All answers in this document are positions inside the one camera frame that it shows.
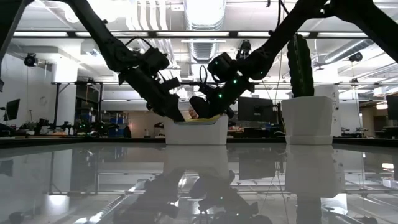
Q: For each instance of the black ceiling camera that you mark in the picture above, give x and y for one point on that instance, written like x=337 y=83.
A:
x=30 y=59
x=356 y=57

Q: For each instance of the green cactus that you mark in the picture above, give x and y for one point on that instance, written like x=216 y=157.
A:
x=300 y=62

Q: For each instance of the black shelving rack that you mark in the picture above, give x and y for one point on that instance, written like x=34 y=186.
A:
x=88 y=83

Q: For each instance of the black vertical pole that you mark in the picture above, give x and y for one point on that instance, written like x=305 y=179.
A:
x=57 y=105

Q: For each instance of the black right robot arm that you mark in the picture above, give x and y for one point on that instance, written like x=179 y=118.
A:
x=280 y=31

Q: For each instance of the white plastic bin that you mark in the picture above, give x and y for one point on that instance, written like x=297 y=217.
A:
x=196 y=133

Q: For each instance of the white standing banner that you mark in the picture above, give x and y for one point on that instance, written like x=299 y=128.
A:
x=336 y=105

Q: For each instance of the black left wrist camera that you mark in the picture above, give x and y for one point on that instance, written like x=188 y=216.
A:
x=170 y=84

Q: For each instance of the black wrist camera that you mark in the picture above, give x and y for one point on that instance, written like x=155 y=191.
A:
x=170 y=84
x=206 y=87

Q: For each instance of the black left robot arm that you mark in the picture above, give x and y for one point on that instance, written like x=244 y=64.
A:
x=102 y=37

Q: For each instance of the black computer monitor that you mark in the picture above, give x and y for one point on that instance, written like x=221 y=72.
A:
x=392 y=107
x=255 y=109

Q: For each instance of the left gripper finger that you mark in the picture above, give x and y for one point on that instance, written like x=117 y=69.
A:
x=175 y=113

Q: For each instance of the black tilted panel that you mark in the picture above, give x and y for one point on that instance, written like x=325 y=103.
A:
x=12 y=109

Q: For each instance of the yellow microfiber towel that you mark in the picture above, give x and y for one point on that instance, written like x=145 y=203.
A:
x=200 y=120

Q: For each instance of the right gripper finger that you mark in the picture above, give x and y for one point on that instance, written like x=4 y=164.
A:
x=202 y=107

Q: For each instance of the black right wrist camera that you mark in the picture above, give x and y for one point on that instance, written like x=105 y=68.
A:
x=206 y=87

